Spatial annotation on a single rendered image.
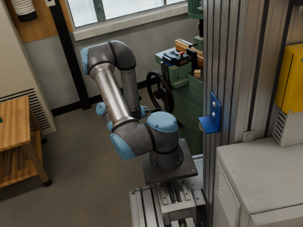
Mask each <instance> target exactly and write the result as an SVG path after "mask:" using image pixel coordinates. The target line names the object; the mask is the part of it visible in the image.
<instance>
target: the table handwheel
mask: <svg viewBox="0 0 303 227"><path fill-rule="evenodd" d="M152 75H154V76H156V78H157V89H156V90H154V93H153V92H152V88H151V76H152ZM160 81H161V83H162V85H163V86H164V89H162V88H160ZM146 85H147V91H148V94H149V96H150V99H151V101H152V103H153V104H154V106H155V108H156V109H157V108H159V109H160V110H159V112H166V113H170V114H172V113H173V110H174V98H173V95H172V91H174V90H177V89H179V88H181V87H183V86H181V87H179V88H177V89H176V88H174V87H173V86H170V87H169V85H168V83H167V81H166V80H165V79H164V77H163V76H162V75H161V74H160V73H158V72H157V71H150V72H149V73H148V74H147V78H146ZM165 94H167V95H168V99H169V106H168V104H167V102H166V101H165V99H164V96H165ZM154 96H155V97H156V98H157V99H161V100H162V101H163V103H164V104H165V106H166V108H167V109H168V111H165V110H163V109H162V108H161V107H160V106H159V104H158V103H157V101H156V99H155V97H154Z"/></svg>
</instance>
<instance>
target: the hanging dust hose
mask: <svg viewBox="0 0 303 227"><path fill-rule="evenodd" d="M11 2H12V4H13V7H14V9H15V11H16V13H17V17H18V19H19V21H20V22H29V21H32V20H35V19H36V18H37V17H38V16H37V13H36V11H35V9H34V7H33V5H32V2H31V0H11Z"/></svg>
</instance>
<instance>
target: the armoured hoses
mask: <svg viewBox="0 0 303 227"><path fill-rule="evenodd" d="M168 67H169V64H165V62H161V72H162V76H163V77H164V79H165V80H166V81H167V83H168V85H169V87H170V78H169V68H168ZM164 99H165V101H166V102H167V103H168V106H169V99H168V95H167V94H165V96H164ZM164 110H165V111H168V109H167V108H166V106H165V104H164ZM177 125H178V127H179V128H180V129H183V130H184V131H186V130H187V128H186V127H185V126H184V125H182V124H181V123H180V122H179V121H178V120H177Z"/></svg>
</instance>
